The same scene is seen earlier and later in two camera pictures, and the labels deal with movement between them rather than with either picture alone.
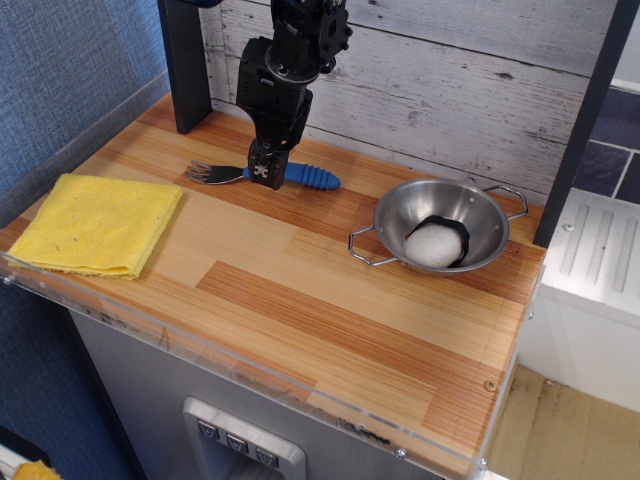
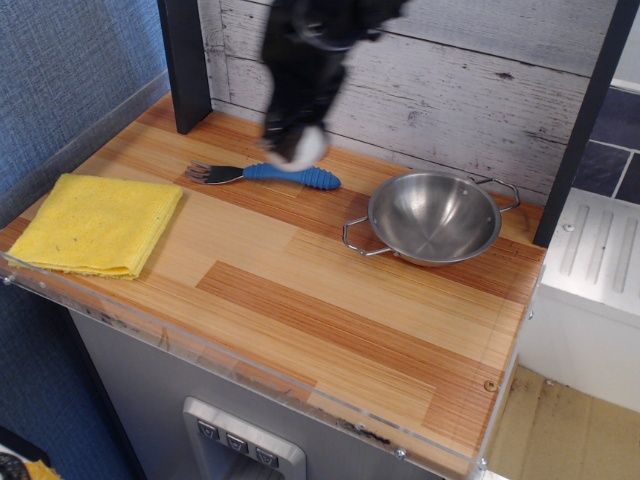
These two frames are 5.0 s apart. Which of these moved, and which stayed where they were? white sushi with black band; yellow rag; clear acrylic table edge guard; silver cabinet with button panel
Moved: white sushi with black band
Stayed: silver cabinet with button panel; clear acrylic table edge guard; yellow rag
